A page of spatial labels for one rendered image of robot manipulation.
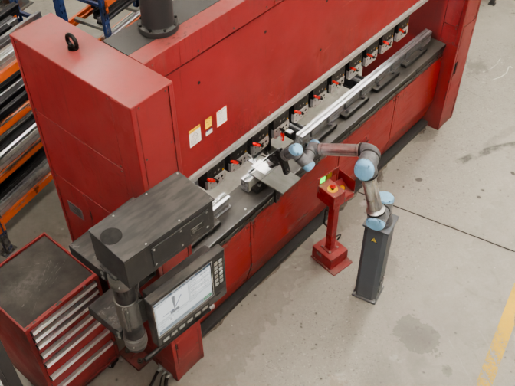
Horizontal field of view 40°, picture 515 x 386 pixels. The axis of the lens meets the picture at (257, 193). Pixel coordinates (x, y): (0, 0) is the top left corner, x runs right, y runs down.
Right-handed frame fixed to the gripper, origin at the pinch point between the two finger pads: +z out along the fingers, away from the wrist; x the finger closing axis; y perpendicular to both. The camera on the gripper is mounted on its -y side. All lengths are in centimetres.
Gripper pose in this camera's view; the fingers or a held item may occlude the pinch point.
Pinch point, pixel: (270, 166)
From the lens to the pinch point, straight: 450.9
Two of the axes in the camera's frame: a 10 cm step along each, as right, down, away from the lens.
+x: -6.5, 5.5, -5.2
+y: -5.8, -8.0, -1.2
